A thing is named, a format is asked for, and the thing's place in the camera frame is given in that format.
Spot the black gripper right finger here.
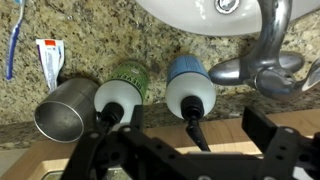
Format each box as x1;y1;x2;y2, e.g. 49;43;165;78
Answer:
241;105;279;155

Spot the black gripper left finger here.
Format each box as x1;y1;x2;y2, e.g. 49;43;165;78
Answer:
129;104;145;132

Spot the blue pump soap bottle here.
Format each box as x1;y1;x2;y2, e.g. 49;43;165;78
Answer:
165;54;217;153

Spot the green pump soap bottle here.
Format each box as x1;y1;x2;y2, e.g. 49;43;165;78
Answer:
93;60;150;134

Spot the chrome faucet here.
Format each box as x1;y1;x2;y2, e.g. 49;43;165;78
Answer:
208;0;320;102

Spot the wood framed mirror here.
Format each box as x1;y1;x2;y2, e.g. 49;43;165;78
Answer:
0;108;320;180

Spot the stainless steel cup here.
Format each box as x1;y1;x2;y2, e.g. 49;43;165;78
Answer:
33;77;100;144

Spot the small white toothpaste tube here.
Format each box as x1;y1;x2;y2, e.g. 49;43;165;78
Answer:
35;38;66;94

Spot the white sink basin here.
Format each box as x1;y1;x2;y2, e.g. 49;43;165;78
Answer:
134;0;320;37

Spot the metal sink drain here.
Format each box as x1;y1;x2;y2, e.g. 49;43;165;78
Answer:
214;0;241;15

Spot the blue and white toothbrush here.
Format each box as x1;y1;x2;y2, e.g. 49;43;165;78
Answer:
4;0;27;82

